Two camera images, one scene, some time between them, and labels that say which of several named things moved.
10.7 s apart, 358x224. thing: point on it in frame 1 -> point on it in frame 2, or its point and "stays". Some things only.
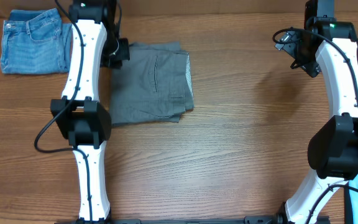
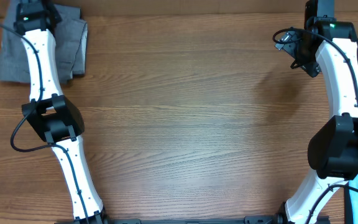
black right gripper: (312, 66) stays
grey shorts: (155, 85) -> (71, 38)
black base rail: (248, 219) stays
